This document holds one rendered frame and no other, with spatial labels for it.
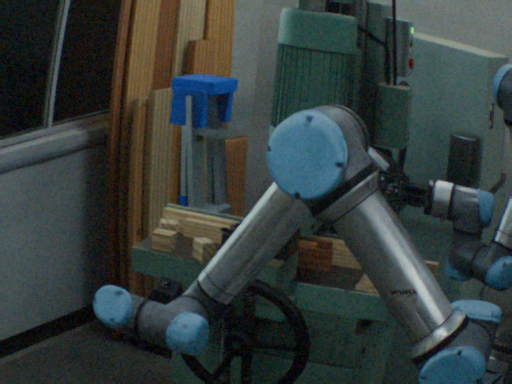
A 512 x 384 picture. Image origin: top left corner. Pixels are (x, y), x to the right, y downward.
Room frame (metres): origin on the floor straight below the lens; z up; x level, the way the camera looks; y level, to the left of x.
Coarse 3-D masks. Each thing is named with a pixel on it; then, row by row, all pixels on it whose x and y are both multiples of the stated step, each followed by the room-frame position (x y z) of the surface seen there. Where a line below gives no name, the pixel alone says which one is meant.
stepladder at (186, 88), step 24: (192, 96) 2.88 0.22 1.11; (216, 96) 3.00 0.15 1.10; (192, 120) 2.87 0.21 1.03; (216, 120) 3.00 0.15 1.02; (192, 144) 2.86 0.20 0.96; (216, 144) 2.99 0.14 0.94; (192, 168) 2.86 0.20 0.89; (216, 168) 2.99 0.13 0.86; (192, 192) 2.85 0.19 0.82; (216, 192) 2.99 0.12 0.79
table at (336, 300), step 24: (144, 240) 2.04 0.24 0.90; (192, 240) 2.09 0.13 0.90; (144, 264) 1.97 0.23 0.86; (168, 264) 1.95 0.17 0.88; (192, 264) 1.94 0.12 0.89; (312, 288) 1.86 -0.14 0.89; (336, 288) 1.85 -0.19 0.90; (240, 312) 1.80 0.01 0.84; (264, 312) 1.79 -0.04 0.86; (336, 312) 1.84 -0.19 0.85; (360, 312) 1.82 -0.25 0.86; (384, 312) 1.80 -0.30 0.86
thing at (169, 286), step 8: (160, 280) 1.62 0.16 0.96; (168, 280) 1.62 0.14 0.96; (176, 280) 1.62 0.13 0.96; (160, 288) 1.60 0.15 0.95; (168, 288) 1.60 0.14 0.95; (176, 288) 1.60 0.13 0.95; (152, 296) 1.58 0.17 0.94; (160, 296) 1.58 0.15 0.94; (168, 296) 1.58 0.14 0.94; (176, 296) 1.60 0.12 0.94
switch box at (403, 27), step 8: (392, 24) 2.26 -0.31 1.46; (400, 24) 2.25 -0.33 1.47; (408, 24) 2.25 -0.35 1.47; (392, 32) 2.26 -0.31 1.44; (400, 32) 2.25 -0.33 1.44; (408, 32) 2.25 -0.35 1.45; (392, 40) 2.26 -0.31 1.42; (400, 40) 2.25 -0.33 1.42; (408, 40) 2.26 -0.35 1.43; (392, 48) 2.26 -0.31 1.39; (400, 48) 2.25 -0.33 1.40; (408, 48) 2.26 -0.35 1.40; (392, 56) 2.26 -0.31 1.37; (400, 56) 2.25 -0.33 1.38; (408, 56) 2.26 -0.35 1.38; (392, 64) 2.26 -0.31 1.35; (400, 64) 2.25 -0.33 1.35; (408, 64) 2.27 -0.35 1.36; (400, 72) 2.25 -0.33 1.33; (408, 72) 2.27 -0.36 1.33
